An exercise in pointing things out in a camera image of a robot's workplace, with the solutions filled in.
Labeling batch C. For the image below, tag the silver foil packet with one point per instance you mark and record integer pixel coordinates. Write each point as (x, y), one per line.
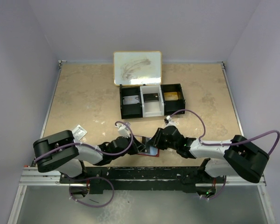
(79, 132)

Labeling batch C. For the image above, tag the small whiteboard with stand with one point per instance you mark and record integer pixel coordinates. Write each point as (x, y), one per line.
(136, 68)

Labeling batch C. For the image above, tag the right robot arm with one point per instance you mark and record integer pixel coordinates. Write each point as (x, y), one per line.
(221, 158)

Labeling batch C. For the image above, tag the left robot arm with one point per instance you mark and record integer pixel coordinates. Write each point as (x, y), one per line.
(62, 152)

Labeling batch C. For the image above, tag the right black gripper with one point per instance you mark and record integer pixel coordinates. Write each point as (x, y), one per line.
(154, 141)

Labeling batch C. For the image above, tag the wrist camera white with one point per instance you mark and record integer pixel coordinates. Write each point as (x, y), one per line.
(169, 122)
(123, 129)

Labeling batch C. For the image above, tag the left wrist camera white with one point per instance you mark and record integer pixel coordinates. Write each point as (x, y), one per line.
(123, 129)

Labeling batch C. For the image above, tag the gold credit card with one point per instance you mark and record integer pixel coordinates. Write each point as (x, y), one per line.
(171, 96)

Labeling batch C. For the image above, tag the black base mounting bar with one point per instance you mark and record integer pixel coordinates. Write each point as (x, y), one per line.
(185, 179)

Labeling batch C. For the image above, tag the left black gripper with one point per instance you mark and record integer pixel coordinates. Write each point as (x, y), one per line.
(136, 147)

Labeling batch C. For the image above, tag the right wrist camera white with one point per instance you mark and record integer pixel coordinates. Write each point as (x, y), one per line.
(169, 122)

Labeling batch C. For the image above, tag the black white three-bin organizer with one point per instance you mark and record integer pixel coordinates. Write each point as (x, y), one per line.
(151, 109)

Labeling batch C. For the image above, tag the red card holder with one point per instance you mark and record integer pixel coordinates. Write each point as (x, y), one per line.
(139, 138)

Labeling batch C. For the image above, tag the silver credit card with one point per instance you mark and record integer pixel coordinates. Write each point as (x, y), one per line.
(129, 100)

